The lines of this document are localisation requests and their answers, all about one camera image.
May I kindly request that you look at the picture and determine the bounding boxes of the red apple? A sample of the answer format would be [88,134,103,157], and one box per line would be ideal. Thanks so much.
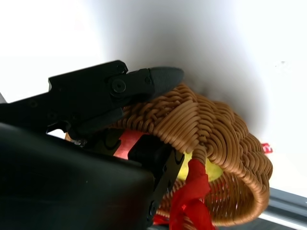
[114,130,142,160]

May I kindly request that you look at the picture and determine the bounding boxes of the red printed ribbon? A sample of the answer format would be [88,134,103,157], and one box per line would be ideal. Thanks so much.
[153,143,273,230]

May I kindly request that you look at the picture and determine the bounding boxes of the wicker basket with red handle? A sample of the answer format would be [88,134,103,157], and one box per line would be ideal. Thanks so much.
[64,82,273,230]

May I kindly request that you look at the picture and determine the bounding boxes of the grey table cable slot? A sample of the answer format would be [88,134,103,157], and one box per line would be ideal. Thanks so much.
[259,186,307,230]

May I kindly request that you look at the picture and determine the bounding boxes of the stemless green fruit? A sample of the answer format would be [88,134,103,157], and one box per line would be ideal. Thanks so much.
[177,153,224,183]

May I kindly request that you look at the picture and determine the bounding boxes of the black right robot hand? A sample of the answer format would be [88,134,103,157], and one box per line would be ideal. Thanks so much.
[0,59,185,230]

